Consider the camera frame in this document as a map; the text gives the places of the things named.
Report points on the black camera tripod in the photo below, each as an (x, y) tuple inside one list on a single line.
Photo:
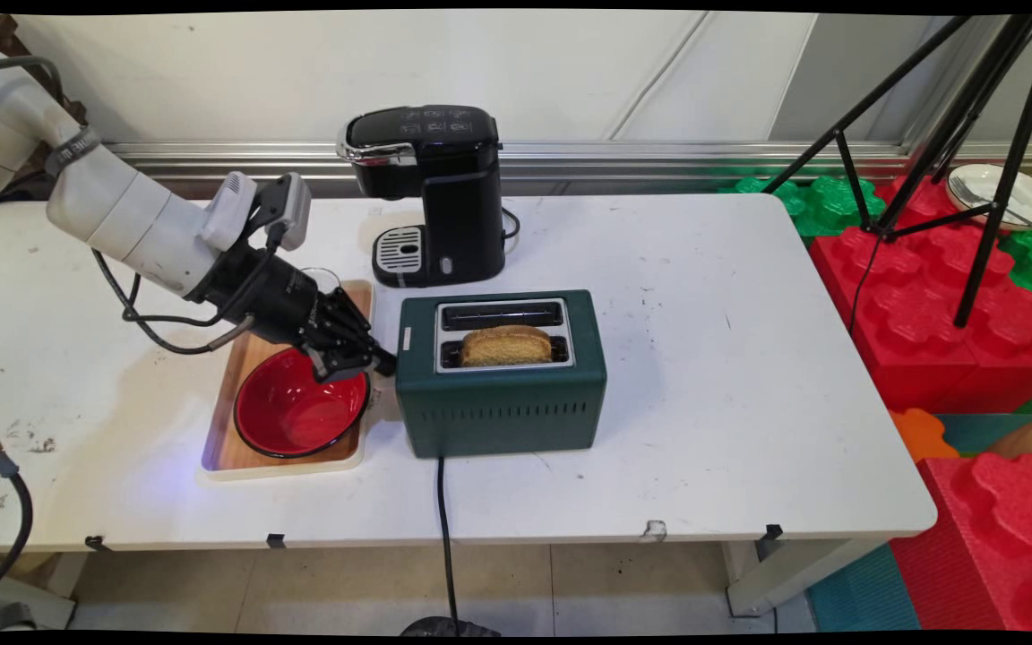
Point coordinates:
[(1000, 179)]

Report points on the white table leg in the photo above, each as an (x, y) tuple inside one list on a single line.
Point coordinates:
[(794, 573)]

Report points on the aluminium wall rail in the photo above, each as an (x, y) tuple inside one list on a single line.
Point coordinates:
[(659, 157)]

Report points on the white plate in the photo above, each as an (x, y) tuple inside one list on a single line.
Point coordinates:
[(1031, 197)]

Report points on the red bowl with black rim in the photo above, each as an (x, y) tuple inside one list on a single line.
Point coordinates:
[(292, 412)]

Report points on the black single-serve coffee machine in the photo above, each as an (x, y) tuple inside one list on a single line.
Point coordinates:
[(444, 193)]

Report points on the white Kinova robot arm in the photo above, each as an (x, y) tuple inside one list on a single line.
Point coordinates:
[(122, 210)]

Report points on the orange foam puzzle piece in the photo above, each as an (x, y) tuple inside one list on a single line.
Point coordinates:
[(921, 432)]

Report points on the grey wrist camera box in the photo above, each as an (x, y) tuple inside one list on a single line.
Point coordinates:
[(290, 210)]

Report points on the clear table edge clip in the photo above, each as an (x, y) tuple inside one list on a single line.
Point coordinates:
[(655, 528)]

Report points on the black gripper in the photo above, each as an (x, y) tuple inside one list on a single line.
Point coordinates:
[(270, 300)]

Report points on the brown toast bread slice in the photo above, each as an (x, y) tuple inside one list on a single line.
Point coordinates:
[(507, 347)]

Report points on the clear glass cup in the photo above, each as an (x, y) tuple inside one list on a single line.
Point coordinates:
[(335, 281)]

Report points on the dark green two-slot toaster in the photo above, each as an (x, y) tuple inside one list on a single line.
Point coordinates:
[(498, 408)]

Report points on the large red foam block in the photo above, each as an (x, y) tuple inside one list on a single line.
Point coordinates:
[(910, 331), (991, 537)]

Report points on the black table edge clip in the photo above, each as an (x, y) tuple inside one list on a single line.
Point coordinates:
[(276, 539), (771, 531), (97, 542)]

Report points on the teal foam floor mat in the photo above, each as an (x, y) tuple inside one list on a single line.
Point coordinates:
[(861, 591)]

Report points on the wooden tray with cream rim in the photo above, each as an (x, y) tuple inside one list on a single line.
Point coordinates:
[(229, 421)]

